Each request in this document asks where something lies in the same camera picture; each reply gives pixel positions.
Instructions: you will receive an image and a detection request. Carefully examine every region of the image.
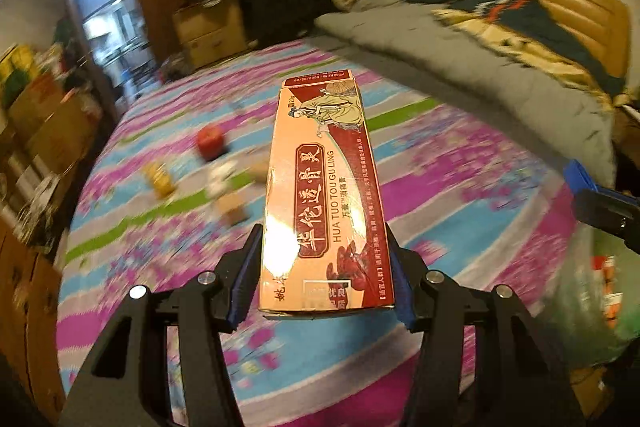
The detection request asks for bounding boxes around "yellow wrapper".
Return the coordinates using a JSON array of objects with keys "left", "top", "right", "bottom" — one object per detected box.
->
[{"left": 142, "top": 163, "right": 177, "bottom": 200}]

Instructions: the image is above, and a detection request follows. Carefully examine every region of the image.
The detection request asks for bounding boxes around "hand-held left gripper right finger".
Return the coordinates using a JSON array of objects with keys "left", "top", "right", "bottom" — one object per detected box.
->
[{"left": 385, "top": 227, "right": 586, "bottom": 427}]

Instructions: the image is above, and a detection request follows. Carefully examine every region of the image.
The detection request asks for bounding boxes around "red apple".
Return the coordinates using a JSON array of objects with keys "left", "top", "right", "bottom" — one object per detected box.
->
[{"left": 196, "top": 126, "right": 227, "bottom": 158}]

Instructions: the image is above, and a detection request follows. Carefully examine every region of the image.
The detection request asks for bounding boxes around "long red beige box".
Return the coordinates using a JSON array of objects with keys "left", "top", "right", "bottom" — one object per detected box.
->
[{"left": 258, "top": 69, "right": 396, "bottom": 319}]

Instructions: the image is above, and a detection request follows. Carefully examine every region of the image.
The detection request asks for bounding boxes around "grey quilt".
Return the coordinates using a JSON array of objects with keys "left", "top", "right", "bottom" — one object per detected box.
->
[{"left": 314, "top": 0, "right": 617, "bottom": 188}]

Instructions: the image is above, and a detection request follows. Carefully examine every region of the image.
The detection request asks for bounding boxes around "floral striped bedsheet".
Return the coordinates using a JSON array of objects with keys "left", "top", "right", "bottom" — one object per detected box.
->
[{"left": 55, "top": 39, "right": 583, "bottom": 427}]

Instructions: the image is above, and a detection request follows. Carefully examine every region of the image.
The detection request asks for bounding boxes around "small cardboard box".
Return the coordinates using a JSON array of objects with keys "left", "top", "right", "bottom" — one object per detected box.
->
[{"left": 570, "top": 362, "right": 617, "bottom": 409}]

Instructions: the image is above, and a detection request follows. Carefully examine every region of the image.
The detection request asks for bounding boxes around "dark patterned bag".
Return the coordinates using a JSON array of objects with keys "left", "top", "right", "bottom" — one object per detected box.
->
[{"left": 160, "top": 52, "right": 191, "bottom": 82}]

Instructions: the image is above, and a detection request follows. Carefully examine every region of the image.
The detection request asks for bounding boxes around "stack of cardboard boxes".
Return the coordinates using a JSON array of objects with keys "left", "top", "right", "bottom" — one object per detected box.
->
[{"left": 0, "top": 47, "right": 103, "bottom": 180}]

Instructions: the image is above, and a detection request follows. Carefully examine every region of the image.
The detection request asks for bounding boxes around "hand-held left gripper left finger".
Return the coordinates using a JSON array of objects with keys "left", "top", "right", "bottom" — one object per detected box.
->
[{"left": 57, "top": 223, "right": 264, "bottom": 427}]

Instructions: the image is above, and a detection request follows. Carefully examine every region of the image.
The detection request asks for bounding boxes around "yellow green bag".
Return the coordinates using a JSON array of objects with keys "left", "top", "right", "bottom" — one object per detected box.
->
[{"left": 0, "top": 49, "right": 36, "bottom": 105}]

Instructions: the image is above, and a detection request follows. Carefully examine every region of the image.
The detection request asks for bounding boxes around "small brown box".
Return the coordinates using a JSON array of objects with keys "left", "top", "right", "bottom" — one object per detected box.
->
[{"left": 215, "top": 192, "right": 251, "bottom": 226}]

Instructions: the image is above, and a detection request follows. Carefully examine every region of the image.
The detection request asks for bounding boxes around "green transparent plastic bag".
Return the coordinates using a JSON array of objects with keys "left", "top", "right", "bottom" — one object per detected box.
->
[{"left": 544, "top": 222, "right": 640, "bottom": 360}]

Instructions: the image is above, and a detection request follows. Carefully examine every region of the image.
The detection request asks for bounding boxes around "black bag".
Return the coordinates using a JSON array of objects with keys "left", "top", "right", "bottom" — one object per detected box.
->
[{"left": 232, "top": 0, "right": 327, "bottom": 46}]

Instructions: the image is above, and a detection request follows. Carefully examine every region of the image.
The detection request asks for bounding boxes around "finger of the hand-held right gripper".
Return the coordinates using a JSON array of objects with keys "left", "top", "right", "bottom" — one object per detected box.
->
[{"left": 562, "top": 159, "right": 640, "bottom": 255}]

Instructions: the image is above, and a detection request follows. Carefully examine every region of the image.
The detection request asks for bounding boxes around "yellow patterned blanket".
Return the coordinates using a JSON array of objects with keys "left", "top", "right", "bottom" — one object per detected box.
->
[{"left": 432, "top": 4, "right": 617, "bottom": 108}]

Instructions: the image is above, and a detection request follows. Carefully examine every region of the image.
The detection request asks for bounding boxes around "red white box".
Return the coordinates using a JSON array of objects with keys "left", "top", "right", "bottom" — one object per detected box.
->
[{"left": 592, "top": 254, "right": 627, "bottom": 324}]

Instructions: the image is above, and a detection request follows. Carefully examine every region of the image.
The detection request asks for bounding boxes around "brown cardboard box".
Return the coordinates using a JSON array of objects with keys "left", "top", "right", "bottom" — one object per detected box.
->
[{"left": 172, "top": 0, "right": 249, "bottom": 70}]

